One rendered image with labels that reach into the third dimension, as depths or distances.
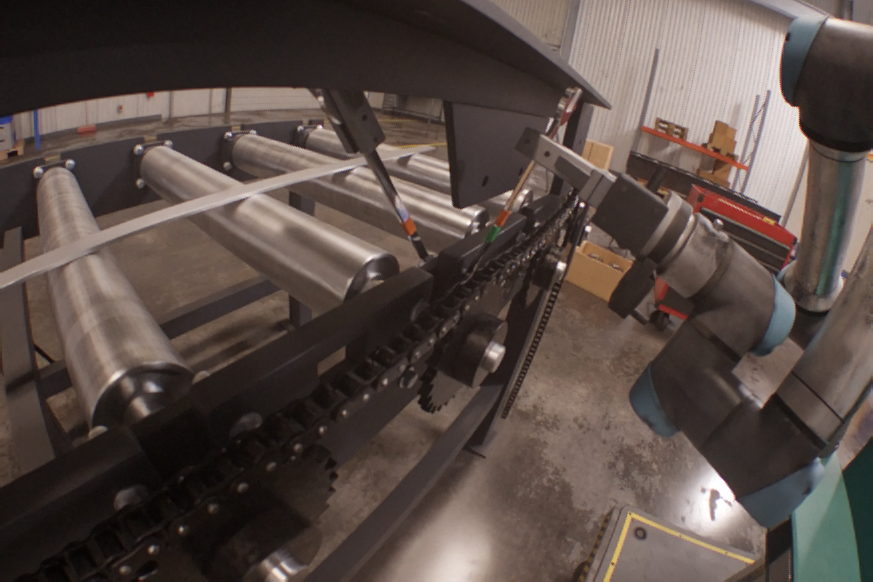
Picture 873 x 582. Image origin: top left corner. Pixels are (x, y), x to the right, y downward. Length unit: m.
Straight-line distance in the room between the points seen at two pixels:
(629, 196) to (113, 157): 1.11
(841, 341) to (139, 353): 0.54
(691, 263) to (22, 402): 0.73
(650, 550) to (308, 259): 0.98
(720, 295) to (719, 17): 10.82
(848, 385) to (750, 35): 10.94
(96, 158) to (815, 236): 1.44
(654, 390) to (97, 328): 0.50
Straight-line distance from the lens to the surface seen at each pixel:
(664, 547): 1.08
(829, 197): 0.55
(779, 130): 11.01
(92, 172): 1.12
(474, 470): 1.36
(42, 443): 0.50
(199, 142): 1.21
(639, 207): 0.32
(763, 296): 0.39
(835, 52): 0.47
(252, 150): 1.10
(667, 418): 0.39
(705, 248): 0.36
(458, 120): 0.35
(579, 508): 1.42
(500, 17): 0.23
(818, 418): 0.35
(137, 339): 0.34
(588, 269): 2.70
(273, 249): 0.52
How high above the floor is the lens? 1.11
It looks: 25 degrees down
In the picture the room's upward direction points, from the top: 11 degrees clockwise
